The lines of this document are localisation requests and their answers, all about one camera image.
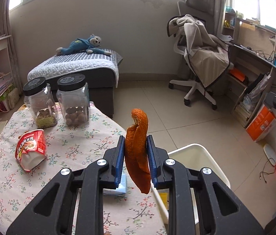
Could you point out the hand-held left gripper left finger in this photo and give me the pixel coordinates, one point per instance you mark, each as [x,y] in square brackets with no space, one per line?
[120,161]

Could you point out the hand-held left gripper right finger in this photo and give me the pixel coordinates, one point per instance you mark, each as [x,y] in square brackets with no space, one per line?
[152,161]

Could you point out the orange peel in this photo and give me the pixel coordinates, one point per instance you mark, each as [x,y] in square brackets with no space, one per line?
[134,151]

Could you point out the yellow snack wrapper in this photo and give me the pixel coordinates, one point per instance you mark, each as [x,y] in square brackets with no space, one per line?
[163,200]

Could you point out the white plastic bin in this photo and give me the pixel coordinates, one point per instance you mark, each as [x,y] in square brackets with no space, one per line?
[196,159]

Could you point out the silver plastic bag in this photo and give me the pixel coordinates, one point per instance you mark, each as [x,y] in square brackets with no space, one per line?
[256,90]

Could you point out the orange white box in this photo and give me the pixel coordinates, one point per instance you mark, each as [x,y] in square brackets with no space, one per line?
[260,124]

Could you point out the white oval pad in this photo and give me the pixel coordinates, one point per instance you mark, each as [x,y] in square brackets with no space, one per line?
[271,155]

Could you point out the stack of floor books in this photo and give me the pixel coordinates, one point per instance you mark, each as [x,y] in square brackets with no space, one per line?
[241,113]

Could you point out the floral tablecloth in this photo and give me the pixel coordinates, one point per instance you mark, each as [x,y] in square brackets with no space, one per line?
[67,151]

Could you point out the wooden desk with hutch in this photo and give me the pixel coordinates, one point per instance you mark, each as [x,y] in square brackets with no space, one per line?
[248,53]

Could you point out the dark grey ottoman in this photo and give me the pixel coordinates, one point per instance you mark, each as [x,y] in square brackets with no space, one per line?
[98,98]

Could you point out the clear jar with round nuts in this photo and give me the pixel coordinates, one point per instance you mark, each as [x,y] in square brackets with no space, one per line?
[73,102]

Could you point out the white office chair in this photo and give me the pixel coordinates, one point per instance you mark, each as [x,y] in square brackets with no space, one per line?
[196,88]

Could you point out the beige blanket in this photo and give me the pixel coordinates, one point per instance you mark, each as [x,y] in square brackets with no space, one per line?
[201,53]

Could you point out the red instant noodle cup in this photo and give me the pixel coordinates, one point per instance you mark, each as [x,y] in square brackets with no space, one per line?
[30,146]

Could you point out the narrow window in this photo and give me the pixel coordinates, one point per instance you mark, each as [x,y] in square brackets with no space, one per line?
[262,0]

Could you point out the clear jar with green packet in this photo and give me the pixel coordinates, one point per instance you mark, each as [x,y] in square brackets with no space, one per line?
[37,98]

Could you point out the striped quilted mat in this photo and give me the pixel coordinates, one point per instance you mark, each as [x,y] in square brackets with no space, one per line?
[79,64]

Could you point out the grey curtain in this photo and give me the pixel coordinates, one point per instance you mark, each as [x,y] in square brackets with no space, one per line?
[211,0]
[8,41]

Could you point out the blue monkey plush toy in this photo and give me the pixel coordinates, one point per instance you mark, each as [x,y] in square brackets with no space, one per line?
[79,45]

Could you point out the cream pouch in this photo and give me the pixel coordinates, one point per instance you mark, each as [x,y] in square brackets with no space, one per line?
[13,98]

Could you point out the paper sheet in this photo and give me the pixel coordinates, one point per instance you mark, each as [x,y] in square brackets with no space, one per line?
[0,127]

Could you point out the green box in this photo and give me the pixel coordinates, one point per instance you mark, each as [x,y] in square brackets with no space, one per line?
[3,95]

